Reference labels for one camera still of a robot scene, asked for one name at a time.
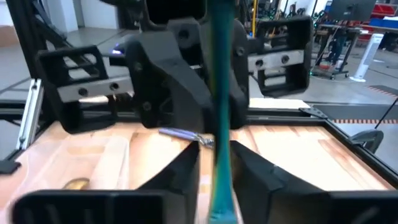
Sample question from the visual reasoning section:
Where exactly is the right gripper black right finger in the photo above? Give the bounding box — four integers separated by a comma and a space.
229, 139, 398, 224

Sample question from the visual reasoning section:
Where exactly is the dark grey stool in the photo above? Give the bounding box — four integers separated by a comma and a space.
348, 129, 385, 154

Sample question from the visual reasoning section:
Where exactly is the black frame post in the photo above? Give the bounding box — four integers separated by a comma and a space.
5, 0, 60, 82

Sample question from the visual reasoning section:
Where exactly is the silver aluminium extrusion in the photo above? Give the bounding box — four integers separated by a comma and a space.
16, 78, 45, 151

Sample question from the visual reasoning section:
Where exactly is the black rolling workbench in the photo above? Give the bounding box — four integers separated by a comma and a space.
310, 23, 365, 80

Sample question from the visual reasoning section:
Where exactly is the yellow pole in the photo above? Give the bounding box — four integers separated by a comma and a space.
251, 0, 259, 38

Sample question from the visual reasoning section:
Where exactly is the black flat corner bracket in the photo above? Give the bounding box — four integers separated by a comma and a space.
298, 106, 329, 120

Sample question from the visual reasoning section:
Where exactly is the teal handled iridescent spoon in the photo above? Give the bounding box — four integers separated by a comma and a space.
206, 0, 239, 224

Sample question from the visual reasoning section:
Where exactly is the black table edge clamp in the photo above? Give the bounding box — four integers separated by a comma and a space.
0, 159, 22, 175

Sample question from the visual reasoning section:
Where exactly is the gold spoon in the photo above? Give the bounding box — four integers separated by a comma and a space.
62, 177, 91, 191

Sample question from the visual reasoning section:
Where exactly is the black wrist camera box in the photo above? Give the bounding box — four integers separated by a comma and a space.
108, 42, 130, 67

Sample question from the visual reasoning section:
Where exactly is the black monitor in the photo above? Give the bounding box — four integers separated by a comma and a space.
328, 0, 377, 22

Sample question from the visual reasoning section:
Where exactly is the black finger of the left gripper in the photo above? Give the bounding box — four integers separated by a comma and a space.
229, 18, 251, 131
125, 30, 216, 135

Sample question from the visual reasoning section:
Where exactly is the blue storage bin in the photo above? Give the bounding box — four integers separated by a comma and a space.
369, 17, 398, 29

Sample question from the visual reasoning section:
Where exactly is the white tower fan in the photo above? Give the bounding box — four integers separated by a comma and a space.
349, 33, 385, 83

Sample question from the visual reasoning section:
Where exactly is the thin black rod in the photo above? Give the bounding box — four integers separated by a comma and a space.
374, 98, 398, 130

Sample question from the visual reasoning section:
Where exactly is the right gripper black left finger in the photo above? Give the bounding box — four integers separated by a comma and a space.
11, 140, 201, 224

